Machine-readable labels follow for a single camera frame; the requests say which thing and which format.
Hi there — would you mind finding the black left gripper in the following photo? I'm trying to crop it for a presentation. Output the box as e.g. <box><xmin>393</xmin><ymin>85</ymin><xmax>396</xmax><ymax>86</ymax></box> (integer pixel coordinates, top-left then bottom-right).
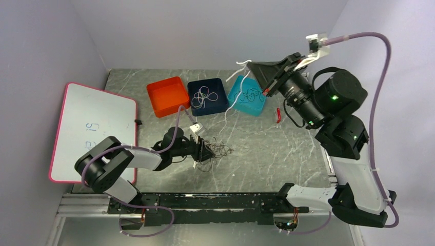
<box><xmin>171</xmin><ymin>133</ymin><xmax>215</xmax><ymax>162</ymax></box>

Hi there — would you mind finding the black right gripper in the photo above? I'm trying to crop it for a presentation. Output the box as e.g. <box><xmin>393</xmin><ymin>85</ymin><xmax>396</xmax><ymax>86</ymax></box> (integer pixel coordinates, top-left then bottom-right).
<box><xmin>248</xmin><ymin>52</ymin><xmax>326</xmax><ymax>128</ymax></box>

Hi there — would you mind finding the dark brown thin cable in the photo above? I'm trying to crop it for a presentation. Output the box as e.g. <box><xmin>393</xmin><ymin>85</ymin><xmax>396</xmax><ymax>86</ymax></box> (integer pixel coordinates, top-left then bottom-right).
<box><xmin>195</xmin><ymin>136</ymin><xmax>234</xmax><ymax>173</ymax></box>

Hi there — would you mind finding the white thin cable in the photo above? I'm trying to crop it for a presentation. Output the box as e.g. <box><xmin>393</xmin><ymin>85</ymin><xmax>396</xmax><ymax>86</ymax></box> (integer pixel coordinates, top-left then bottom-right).
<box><xmin>217</xmin><ymin>60</ymin><xmax>253</xmax><ymax>136</ymax></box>
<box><xmin>191</xmin><ymin>86</ymin><xmax>219</xmax><ymax>110</ymax></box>

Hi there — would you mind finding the black thin cable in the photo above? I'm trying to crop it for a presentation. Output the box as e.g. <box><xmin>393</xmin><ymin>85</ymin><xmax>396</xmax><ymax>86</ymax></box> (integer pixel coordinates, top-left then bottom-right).
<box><xmin>233</xmin><ymin>88</ymin><xmax>265</xmax><ymax>103</ymax></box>

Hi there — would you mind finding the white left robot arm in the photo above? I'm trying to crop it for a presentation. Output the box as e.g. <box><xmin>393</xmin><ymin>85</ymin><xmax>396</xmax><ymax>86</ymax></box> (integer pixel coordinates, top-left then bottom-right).
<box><xmin>74</xmin><ymin>127</ymin><xmax>215</xmax><ymax>213</ymax></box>

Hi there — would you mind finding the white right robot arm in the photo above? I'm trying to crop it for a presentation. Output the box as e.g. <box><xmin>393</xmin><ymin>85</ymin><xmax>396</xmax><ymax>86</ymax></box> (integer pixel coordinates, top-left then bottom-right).
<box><xmin>247</xmin><ymin>53</ymin><xmax>397</xmax><ymax>228</ymax></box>

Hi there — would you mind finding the teal plastic bin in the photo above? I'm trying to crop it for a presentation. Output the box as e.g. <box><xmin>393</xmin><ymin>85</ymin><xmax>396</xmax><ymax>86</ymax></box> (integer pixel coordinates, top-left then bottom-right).
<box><xmin>227</xmin><ymin>75</ymin><xmax>266</xmax><ymax>116</ymax></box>

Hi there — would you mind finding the red white small card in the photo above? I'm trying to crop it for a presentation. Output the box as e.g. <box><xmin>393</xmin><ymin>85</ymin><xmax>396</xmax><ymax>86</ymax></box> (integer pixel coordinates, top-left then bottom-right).
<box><xmin>275</xmin><ymin>108</ymin><xmax>282</xmax><ymax>124</ymax></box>

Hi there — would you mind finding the dark blue plastic bin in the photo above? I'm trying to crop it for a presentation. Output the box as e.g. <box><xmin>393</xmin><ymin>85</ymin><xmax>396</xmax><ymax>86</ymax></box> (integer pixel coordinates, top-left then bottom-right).
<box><xmin>187</xmin><ymin>78</ymin><xmax>229</xmax><ymax>116</ymax></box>

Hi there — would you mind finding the orange plastic bin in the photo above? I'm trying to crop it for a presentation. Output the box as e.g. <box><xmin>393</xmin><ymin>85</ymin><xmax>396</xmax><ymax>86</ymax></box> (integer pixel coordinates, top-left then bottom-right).
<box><xmin>146</xmin><ymin>76</ymin><xmax>190</xmax><ymax>118</ymax></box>

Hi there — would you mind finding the black whiteboard clip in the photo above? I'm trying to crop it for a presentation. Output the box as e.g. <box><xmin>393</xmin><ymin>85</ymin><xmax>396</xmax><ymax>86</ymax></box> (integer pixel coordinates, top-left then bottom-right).
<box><xmin>134</xmin><ymin>119</ymin><xmax>143</xmax><ymax>126</ymax></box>

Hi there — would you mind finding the pink framed whiteboard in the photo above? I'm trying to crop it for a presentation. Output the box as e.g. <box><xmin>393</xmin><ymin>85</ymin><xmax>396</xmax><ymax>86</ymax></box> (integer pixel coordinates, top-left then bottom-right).
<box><xmin>49</xmin><ymin>83</ymin><xmax>137</xmax><ymax>183</ymax></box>

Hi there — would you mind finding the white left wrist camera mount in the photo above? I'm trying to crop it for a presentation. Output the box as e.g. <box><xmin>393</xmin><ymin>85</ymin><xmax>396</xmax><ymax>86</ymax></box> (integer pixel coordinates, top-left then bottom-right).
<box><xmin>189</xmin><ymin>122</ymin><xmax>206</xmax><ymax>136</ymax></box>

